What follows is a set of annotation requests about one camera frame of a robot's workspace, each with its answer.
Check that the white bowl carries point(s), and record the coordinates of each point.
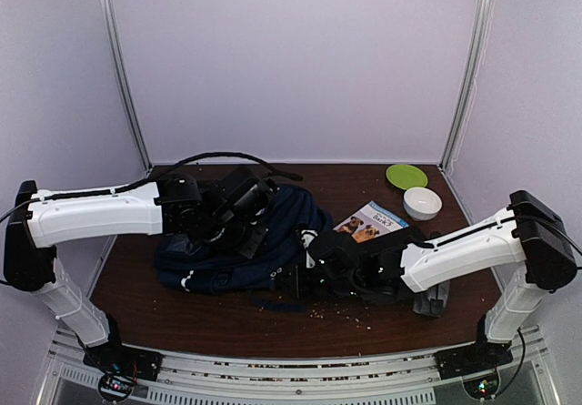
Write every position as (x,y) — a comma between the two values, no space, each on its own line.
(422,204)

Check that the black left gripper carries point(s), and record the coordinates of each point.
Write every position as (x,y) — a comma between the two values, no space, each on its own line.
(248,248)

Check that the aluminium frame post right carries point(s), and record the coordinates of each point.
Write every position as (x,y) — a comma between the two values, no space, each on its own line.
(468,84)

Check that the grey pencil case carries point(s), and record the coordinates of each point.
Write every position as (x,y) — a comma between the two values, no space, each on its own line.
(433,301)

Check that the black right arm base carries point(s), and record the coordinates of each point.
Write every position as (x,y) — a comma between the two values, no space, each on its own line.
(478,356)

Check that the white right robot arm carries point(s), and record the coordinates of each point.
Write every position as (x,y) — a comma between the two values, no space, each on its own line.
(526,233)

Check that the aluminium front rail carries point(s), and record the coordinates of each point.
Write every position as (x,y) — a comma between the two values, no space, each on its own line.
(410,377)

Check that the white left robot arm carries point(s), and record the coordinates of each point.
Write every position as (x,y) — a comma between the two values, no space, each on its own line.
(42,219)

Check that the aluminium frame post left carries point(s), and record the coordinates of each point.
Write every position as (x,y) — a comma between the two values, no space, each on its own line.
(123,85)

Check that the green plate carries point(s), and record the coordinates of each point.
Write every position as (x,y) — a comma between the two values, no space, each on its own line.
(404,176)

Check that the dog picture book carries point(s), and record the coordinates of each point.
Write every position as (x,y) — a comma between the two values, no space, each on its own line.
(369,222)

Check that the aluminium frame post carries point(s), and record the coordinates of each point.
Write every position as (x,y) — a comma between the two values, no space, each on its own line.
(123,85)
(468,84)

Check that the navy blue backpack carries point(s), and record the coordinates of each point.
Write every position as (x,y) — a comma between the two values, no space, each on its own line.
(184,266)

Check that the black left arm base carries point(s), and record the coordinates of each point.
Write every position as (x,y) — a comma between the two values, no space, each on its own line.
(115,358)

